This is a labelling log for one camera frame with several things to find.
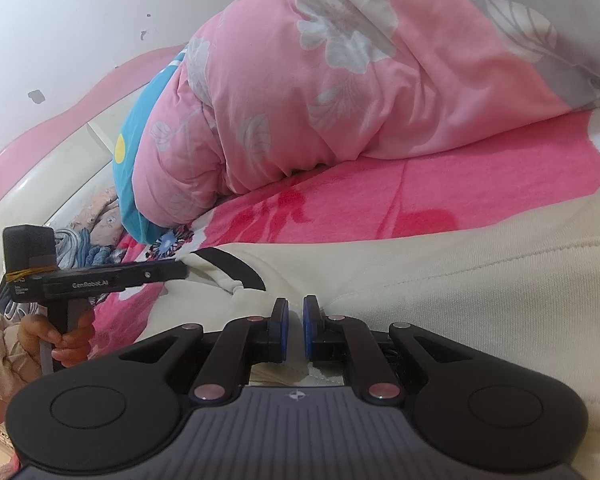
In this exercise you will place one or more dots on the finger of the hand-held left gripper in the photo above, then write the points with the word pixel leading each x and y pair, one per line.
pixel 165 272

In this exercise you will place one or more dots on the blue pillow with yellow dot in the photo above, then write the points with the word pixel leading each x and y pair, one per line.
pixel 135 145

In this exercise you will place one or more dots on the person's left hand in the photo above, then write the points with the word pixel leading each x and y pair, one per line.
pixel 72 347

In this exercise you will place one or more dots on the pink floral bed blanket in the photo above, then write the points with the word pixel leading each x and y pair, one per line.
pixel 355 200

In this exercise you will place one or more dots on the beige zip jacket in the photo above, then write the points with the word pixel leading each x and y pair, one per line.
pixel 430 285

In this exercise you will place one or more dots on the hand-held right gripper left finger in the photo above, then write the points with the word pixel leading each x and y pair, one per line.
pixel 281 330

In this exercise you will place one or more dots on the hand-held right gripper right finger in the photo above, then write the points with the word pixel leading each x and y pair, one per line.
pixel 309 327

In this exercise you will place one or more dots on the pink and white padded headboard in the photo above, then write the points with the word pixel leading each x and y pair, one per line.
pixel 40 160

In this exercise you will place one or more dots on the pale pink floral cloth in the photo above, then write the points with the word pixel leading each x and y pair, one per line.
pixel 100 215

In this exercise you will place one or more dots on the pink and grey floral quilt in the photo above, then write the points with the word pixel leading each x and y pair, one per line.
pixel 355 85

